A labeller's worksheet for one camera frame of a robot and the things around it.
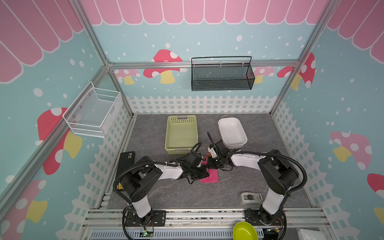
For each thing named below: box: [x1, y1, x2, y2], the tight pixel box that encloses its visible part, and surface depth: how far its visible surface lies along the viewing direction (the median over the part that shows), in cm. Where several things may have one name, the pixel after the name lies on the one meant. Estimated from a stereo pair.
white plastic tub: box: [218, 117, 248, 149], surface depth 111 cm
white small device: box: [240, 192, 264, 205], surface depth 79 cm
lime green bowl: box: [232, 221, 258, 240], surface depth 71 cm
